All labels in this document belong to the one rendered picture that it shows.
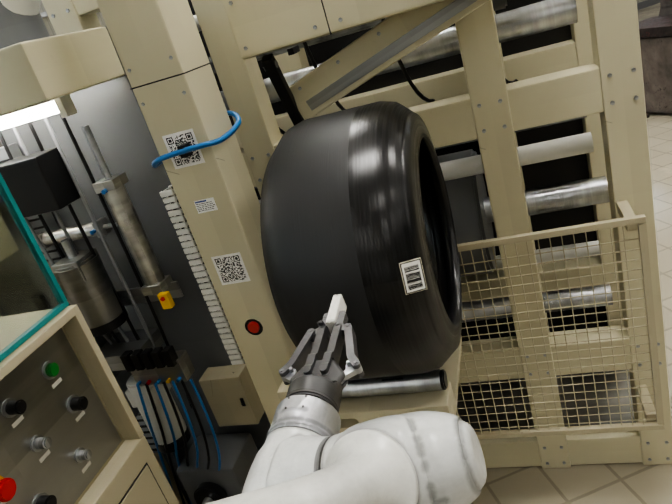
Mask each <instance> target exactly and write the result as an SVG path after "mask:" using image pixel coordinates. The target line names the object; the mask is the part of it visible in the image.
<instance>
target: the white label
mask: <svg viewBox="0 0 672 504"><path fill-rule="evenodd" d="M399 267H400V272H401V276H402V280H403V285H404V289H405V293H406V295H408V294H412V293H415V292H419V291H422V290H426V289H427V284H426V280H425V275H424V271H423V266H422V262H421V258H420V257H419V258H416V259H412V260H409V261H405V262H401V263H399Z"/></svg>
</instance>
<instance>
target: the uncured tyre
mask: <svg viewBox="0 0 672 504"><path fill-rule="evenodd" d="M260 226H261V239H262V248H263V256H264V262H265V267H266V272H267V277H268V281H269V285H270V289H271V292H272V296H273V299H274V302H275V305H276V308H277V311H278V313H279V316H280V318H281V321H282V323H283V325H284V327H285V329H286V331H287V333H288V335H289V337H290V338H291V340H292V342H293V343H294V345H295V346H296V347H297V346H298V345H299V343H300V341H301V340H302V338H303V337H304V335H305V333H306V332H307V330H308V329H310V328H314V329H317V328H318V325H317V322H318V321H320V320H322V319H323V316H324V314H325V313H328V312H329V309H330V305H331V302H332V298H333V296H334V295H338V294H342V296H343V299H344V301H345V304H346V306H347V309H346V314H347V317H348V322H347V323H351V325H352V327H353V330H354V332H355V335H356V341H357V349H358V358H359V361H360V364H361V366H362V369H363V371H364V376H363V377H361V378H360V379H369V378H368V377H371V378H380V377H391V376H401V375H412V374H423V373H427V372H430V371H432V370H435V369H438V368H440V367H442V366H443V364H444V363H445V362H446V361H447V360H448V359H449V357H450V356H451V355H452V354H453V353H454V351H455V350H456V349H457V348H458V346H459V343H460V338H461V330H462V289H461V274H460V264H459V255H458V247H457V240H456V234H455V228H454V222H453V216H452V211H451V206H450V202H449V197H448V193H447V188H446V184H445V180H444V177H443V173H442V170H441V166H440V163H439V160H438V157H437V154H436V151H435V148H434V145H433V142H432V139H431V136H430V134H429V131H428V129H427V127H426V125H425V123H424V121H423V120H422V118H421V117H420V116H419V115H418V114H417V113H415V112H413V111H411V110H410V109H408V108H406V107H405V106H403V105H401V104H400V103H398V102H392V101H378V102H374V103H370V104H366V105H362V106H358V107H354V108H350V109H346V110H342V111H338V112H334V113H330V114H326V115H321V116H317V117H313V118H309V119H306V120H303V121H301V122H300V123H298V124H296V125H295V126H293V127H291V128H290V129H288V130H287V131H286V132H285V133H284V135H283V136H282V138H281V140H280V141H279V143H278V145H277V147H276V149H275V150H274V152H273V154H272V156H271V158H270V160H269V162H268V164H267V167H266V170H265V174H264V178H263V184H262V191H261V203H260ZM419 257H420V258H421V262H422V266H423V271H424V275H425V280H426V284H427V289H426V290H422V291H419V292H415V293H412V294H408V295H406V293H405V289H404V285H403V280H402V276H401V272H400V267H399V263H401V262H405V261H409V260H412V259H416V258H419Z"/></svg>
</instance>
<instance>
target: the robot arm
mask: <svg viewBox="0 0 672 504"><path fill-rule="evenodd" d="M346 309H347V306H346V304H345V301H344V299H343V296H342V294H338V295H334V296H333V298H332V302H331V305H330V309H329V312H328V313H325V314H324V316H323V319H322V320H320V321H318V322H317V325H318V328H317V329H314V328H310V329H308V330H307V332H306V333H305V335H304V337H303V338H302V340H301V341H300V343H299V345H298V346H297V348H296V349H295V351H294V353H293V354H292V356H291V358H290V359H289V361H288V362H287V363H286V364H285V365H284V366H283V367H282V368H281V369H280V370H279V374H280V376H281V378H282V380H283V382H284V384H285V385H289V384H290V386H289V388H288V391H287V395H286V398H285V399H284V400H282V401H281V402H280V403H279V405H278V406H277V409H276V412H275V415H274V418H273V421H272V424H271V427H270V429H269V431H268V433H267V437H266V441H265V443H264V445H263V446H262V448H261V449H260V450H259V451H258V453H257V454H256V456H255V458H254V461H253V463H252V465H251V467H250V470H249V472H248V475H247V478H246V481H245V484H244V487H243V490H242V494H239V495H235V496H231V497H228V498H224V499H220V500H217V501H213V502H209V503H206V504H471V503H472V502H473V501H474V500H476V499H477V498H478V496H479V495H480V493H481V490H482V488H483V486H484V484H485V483H486V477H487V471H486V465H485V460H484V456H483V452H482V449H481V445H480V443H479V440H478V437H477V435H476V433H475V431H474V429H473V428H472V427H471V426H470V424H468V423H466V422H465V421H463V420H462V419H461V418H460V417H458V416H456V415H453V414H450V413H445V412H437V411H416V412H410V413H405V414H399V415H390V416H384V417H380V418H376V419H372V420H369V421H365V422H362V423H359V424H356V425H354V426H352V427H350V428H348V429H346V430H345V431H344V432H342V433H339V432H340V428H341V419H340V416H339V414H338V412H339V408H340V403H341V398H342V390H343V389H344V387H345V386H346V385H347V382H348V379H350V378H351V377H353V376H355V375H356V376H357V377H358V378H361V377H363V376H364V371H363V369H362V366H361V364H360V361H359V358H358V349H357V341H356V335H355V332H354V330H353V327H352V325H351V323H347V322H348V317H347V314H346ZM330 334H331V337H330ZM310 340H311V341H310ZM329 340H330V341H329ZM344 340H345V345H346V355H347V358H348V360H347V361H346V365H345V367H346V369H345V370H344V371H343V370H342V369H341V367H340V366H339V361H340V357H341V353H342V349H343V345H344Z"/></svg>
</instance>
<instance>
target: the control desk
mask: <svg viewBox="0 0 672 504"><path fill-rule="evenodd" d="M143 434H144V433H143V431H142V429H141V427H140V425H139V423H138V421H137V419H136V417H135V416H134V414H133V412H132V410H131V408H130V406H129V404H128V402H127V400H126V398H125V396H124V394H123V392H122V390H121V389H120V387H119V385H118V383H117V381H116V379H115V377H114V375H113V373H112V371H111V369H110V367H109V365H108V363H107V362H106V360H105V358H104V356H103V354H102V352H101V350H100V348H99V346H98V344H97V342H96V340H95V338H94V337H93V335H92V333H91V331H90V329H89V327H88V325H87V323H86V321H85V319H84V317H83V315H82V313H81V311H80V310H79V308H78V306H77V305H70V306H67V307H66V308H65V309H64V310H62V311H61V312H60V313H59V314H58V315H56V316H55V317H54V318H53V319H52V320H50V321H49V322H48V323H47V324H46V325H44V326H43V327H42V328H41V329H40V330H38V331H37V332H36V333H35V334H34V335H32V336H31V337H30V338H29V339H28V340H26V341H25V342H24V343H23V344H22V345H20V346H19V347H18V348H17V349H16V350H14V351H13V352H12V353H11V354H10V355H8V356H7V357H6V358H5V359H4V360H2V361H1V362H0V504H180V503H179V501H178V499H177V497H176V496H175V494H174V492H173V490H172V488H171V486H170V484H169V482H168V480H167V478H166V476H165V474H164V472H163V470H162V469H161V467H160V465H159V463H158V461H157V459H156V457H155V455H154V453H153V451H152V449H151V447H150V445H149V444H148V442H147V440H146V438H145V436H144V435H143Z"/></svg>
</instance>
